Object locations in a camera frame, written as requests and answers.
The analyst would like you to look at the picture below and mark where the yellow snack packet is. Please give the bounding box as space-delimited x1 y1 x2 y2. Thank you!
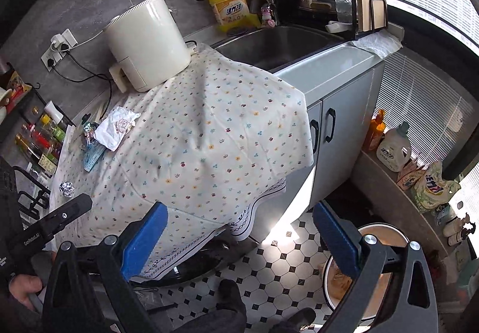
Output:
5 71 32 94

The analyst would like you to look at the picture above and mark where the white laundry detergent bottle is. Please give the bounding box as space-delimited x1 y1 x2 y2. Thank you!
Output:
376 121 412 172

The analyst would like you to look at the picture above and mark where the person's left hand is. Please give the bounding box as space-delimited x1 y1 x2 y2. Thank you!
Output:
7 274 45 316

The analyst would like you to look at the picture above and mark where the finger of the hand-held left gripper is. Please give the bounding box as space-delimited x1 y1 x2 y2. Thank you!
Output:
44 194 93 233

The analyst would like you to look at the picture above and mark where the white charger cable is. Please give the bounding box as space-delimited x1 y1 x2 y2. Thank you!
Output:
50 27 113 53

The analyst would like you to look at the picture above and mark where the grey stone ledge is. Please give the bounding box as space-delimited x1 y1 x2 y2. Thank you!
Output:
352 149 461 259

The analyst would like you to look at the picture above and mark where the black power cable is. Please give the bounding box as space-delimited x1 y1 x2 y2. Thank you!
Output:
67 50 113 109
48 61 111 84

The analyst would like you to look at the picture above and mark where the black fuzzy slipper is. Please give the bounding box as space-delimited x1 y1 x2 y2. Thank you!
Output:
277 308 317 330
217 278 248 315

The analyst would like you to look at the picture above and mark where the small clear soap bottle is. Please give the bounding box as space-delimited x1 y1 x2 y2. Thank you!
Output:
262 0 279 25

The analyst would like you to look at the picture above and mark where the white window blind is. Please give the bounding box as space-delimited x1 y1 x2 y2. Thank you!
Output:
374 52 472 169

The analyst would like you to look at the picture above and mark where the light blue packet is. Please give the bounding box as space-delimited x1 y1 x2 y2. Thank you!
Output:
82 144 107 172

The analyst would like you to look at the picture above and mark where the white wrapper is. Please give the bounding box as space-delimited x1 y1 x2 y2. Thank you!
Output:
93 106 141 152

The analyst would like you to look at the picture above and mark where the cream air fryer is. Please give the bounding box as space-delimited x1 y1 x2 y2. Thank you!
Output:
102 0 196 94

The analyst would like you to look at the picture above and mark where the white pump bottle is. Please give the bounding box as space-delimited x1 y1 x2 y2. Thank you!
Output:
445 219 473 247

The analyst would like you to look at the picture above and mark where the person's left forearm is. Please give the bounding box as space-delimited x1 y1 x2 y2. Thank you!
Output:
0 292 42 333

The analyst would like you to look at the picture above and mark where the steel sink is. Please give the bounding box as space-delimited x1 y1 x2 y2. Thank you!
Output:
213 25 345 73

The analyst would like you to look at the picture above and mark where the black spice rack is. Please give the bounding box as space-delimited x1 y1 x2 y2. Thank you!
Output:
0 63 75 214

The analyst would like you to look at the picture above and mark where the shiny foil wrapper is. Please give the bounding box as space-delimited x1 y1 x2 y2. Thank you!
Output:
80 121 100 148

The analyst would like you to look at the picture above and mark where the small pink bottle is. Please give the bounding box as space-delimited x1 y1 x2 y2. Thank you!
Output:
261 7 278 27

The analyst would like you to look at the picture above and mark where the red sauce bottle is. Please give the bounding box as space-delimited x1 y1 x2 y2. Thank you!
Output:
22 125 62 158

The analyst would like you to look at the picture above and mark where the grey kitchen cabinet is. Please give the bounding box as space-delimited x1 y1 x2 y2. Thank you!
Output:
258 43 386 244

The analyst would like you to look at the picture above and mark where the white round bin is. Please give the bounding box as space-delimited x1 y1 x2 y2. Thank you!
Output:
322 222 412 320

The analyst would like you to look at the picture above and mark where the white-capped bottle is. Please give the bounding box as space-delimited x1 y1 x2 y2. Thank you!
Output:
43 101 70 128

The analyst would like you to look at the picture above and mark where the white double wall socket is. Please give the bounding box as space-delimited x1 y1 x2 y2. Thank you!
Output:
50 29 78 51

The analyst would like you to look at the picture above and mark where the washing powder bag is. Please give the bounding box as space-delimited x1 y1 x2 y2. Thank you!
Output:
412 161 461 214

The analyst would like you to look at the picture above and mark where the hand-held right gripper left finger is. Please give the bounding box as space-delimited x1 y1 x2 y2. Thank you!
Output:
40 201 169 333

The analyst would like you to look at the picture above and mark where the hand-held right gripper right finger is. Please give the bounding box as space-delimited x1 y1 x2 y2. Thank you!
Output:
312 201 438 333

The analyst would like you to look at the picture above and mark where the yellow dish soap bottle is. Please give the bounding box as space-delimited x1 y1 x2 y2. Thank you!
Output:
202 0 260 33

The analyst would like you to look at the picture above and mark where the floral white tablecloth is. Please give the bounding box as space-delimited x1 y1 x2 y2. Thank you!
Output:
48 42 315 281

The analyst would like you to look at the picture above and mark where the amber oil bottle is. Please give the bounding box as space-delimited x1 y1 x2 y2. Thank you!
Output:
15 134 57 172

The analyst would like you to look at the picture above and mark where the yellow-capped green label bottle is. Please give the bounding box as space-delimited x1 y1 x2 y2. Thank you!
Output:
39 114 66 139

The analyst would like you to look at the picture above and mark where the orange bottle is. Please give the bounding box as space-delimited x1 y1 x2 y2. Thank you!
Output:
363 108 386 152

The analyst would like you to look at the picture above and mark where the white single wall socket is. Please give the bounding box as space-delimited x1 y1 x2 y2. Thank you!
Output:
40 49 60 72

